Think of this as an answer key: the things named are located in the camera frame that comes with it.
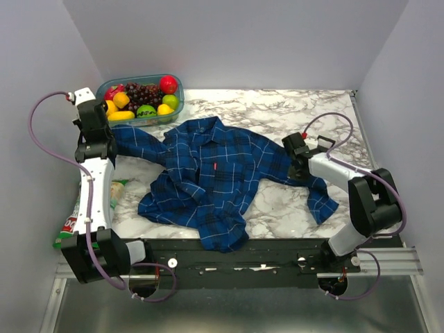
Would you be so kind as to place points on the yellow lemon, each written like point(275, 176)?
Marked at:
point(111, 108)
point(164, 109)

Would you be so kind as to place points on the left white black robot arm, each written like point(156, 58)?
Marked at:
point(95, 251)

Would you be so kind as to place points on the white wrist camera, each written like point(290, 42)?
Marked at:
point(310, 140)
point(80, 96)

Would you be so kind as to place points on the blue plaid shirt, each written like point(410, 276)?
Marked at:
point(211, 174)

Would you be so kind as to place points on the orange fruit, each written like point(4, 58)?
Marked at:
point(121, 100)

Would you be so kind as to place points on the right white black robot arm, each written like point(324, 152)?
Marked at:
point(373, 198)

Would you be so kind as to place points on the brooch box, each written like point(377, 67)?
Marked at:
point(325, 143)

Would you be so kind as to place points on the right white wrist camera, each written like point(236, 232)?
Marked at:
point(310, 140)

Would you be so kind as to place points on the yellow mango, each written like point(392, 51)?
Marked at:
point(121, 116)

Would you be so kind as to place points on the yellow lemon right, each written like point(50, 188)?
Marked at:
point(164, 109)

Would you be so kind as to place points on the red apple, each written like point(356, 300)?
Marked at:
point(168, 84)

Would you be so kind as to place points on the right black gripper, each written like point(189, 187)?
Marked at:
point(293, 175)

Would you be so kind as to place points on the yellow lemon left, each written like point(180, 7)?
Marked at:
point(111, 108)

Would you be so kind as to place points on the black front mounting rail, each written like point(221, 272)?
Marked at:
point(260, 263)

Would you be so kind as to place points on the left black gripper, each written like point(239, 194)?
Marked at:
point(80, 124)

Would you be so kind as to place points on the green lime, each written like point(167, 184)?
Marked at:
point(171, 100)

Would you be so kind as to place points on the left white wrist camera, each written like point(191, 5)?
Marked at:
point(80, 96)

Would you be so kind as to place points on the clear teal fruit container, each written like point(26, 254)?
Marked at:
point(144, 80)

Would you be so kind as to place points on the pink dragon fruit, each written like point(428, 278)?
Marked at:
point(112, 91)

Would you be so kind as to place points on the purple grape bunch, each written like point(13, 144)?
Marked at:
point(139, 95)

